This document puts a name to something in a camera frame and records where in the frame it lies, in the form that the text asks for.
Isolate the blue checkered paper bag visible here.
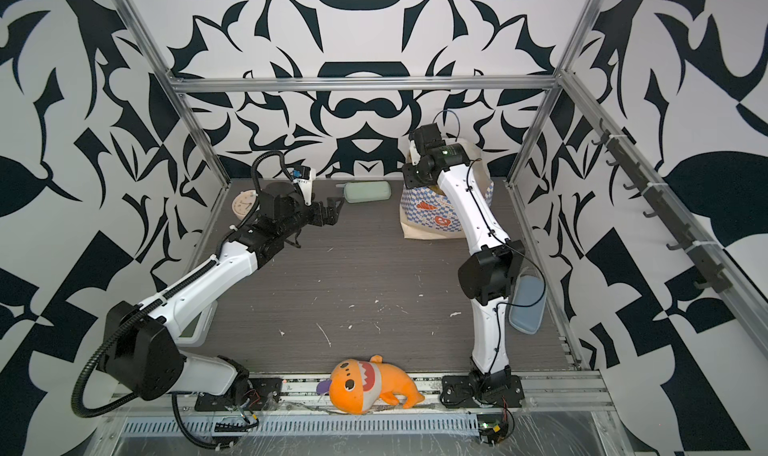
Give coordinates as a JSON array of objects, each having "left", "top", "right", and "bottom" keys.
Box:
[{"left": 400, "top": 137, "right": 508, "bottom": 249}]

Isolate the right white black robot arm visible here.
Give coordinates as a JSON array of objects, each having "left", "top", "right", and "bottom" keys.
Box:
[{"left": 402, "top": 123, "right": 547, "bottom": 403}]

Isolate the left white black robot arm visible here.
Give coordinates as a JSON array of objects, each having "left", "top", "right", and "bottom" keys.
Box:
[{"left": 70, "top": 150, "right": 344, "bottom": 418}]

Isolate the mint green case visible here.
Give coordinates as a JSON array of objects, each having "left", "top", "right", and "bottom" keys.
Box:
[{"left": 337, "top": 181, "right": 392, "bottom": 204}]

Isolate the pink round alarm clock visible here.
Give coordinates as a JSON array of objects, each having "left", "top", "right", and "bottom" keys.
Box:
[{"left": 231, "top": 190, "right": 258, "bottom": 221}]

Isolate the light blue case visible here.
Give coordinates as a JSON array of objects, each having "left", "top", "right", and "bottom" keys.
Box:
[{"left": 508, "top": 268, "right": 547, "bottom": 335}]

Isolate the orange plush shark toy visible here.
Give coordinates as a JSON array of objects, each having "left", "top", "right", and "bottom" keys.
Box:
[{"left": 316, "top": 355, "right": 425, "bottom": 415}]

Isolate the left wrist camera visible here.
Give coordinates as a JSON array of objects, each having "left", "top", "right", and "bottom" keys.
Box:
[{"left": 292, "top": 165, "right": 316, "bottom": 206}]

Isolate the white perforated cable tray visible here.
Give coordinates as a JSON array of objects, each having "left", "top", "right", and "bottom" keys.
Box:
[{"left": 119, "top": 412, "right": 481, "bottom": 438}]

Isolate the black wall hook rack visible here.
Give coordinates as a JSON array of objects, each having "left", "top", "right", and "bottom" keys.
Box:
[{"left": 593, "top": 118, "right": 733, "bottom": 293}]

